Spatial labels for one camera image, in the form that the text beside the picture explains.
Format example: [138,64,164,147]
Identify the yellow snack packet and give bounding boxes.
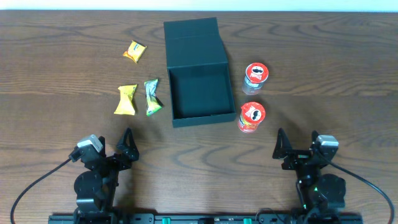
[114,85,137,116]

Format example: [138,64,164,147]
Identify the red Pringles can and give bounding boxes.
[238,101,266,133]

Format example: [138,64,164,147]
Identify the green snack packet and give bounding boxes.
[144,79,162,116]

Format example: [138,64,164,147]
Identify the silver Pringles can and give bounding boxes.
[242,62,269,95]

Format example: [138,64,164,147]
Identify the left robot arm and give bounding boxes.
[69,128,139,216]

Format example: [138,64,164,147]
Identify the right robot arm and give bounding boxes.
[272,128,346,213]

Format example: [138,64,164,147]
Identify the black open gift box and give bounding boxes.
[164,17,236,128]

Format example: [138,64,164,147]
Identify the orange-yellow snack packet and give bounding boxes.
[123,40,147,63]

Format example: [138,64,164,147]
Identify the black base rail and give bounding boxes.
[48,213,363,224]

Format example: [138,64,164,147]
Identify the right black cable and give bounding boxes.
[326,161,396,224]

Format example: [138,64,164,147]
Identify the black cable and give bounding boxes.
[9,157,73,224]
[326,161,396,224]

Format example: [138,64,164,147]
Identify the left black cable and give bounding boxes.
[9,157,73,224]

